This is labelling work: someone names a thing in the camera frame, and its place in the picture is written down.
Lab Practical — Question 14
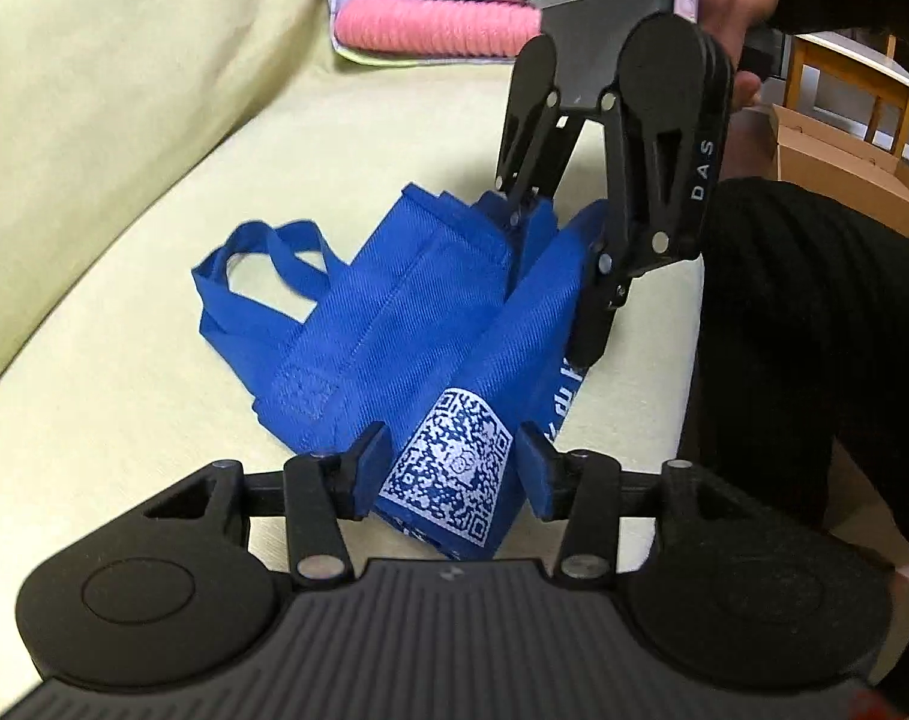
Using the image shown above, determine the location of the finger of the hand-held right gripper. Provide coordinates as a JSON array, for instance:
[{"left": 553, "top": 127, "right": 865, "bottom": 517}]
[
  {"left": 572, "top": 94, "right": 725, "bottom": 370},
  {"left": 490, "top": 86, "right": 584, "bottom": 230}
]

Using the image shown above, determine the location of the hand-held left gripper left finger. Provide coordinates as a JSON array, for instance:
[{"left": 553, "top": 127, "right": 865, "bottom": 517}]
[{"left": 140, "top": 420, "right": 392, "bottom": 590}]

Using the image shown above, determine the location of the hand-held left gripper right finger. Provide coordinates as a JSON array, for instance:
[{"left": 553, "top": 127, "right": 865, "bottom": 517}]
[{"left": 514, "top": 421, "right": 764, "bottom": 587}]

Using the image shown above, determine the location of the blue shopping bag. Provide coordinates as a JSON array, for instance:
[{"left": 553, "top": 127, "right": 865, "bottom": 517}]
[{"left": 190, "top": 182, "right": 637, "bottom": 563}]

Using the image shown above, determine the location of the clear plastic bag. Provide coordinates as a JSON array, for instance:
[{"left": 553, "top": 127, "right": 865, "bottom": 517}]
[{"left": 311, "top": 0, "right": 547, "bottom": 70}]

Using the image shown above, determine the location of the pink ribbed towel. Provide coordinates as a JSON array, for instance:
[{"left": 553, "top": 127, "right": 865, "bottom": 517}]
[{"left": 332, "top": 0, "right": 545, "bottom": 61}]

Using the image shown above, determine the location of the cardboard box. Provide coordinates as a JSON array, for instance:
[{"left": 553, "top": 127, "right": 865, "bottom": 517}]
[{"left": 767, "top": 101, "right": 909, "bottom": 250}]

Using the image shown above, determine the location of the person's leg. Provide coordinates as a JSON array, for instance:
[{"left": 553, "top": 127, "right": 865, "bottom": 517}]
[{"left": 677, "top": 176, "right": 909, "bottom": 720}]

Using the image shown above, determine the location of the wooden table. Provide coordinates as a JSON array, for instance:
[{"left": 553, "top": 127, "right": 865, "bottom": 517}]
[{"left": 782, "top": 32, "right": 909, "bottom": 160}]

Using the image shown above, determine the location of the yellow-green sofa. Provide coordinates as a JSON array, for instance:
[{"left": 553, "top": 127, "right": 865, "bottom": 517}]
[{"left": 0, "top": 0, "right": 706, "bottom": 706}]

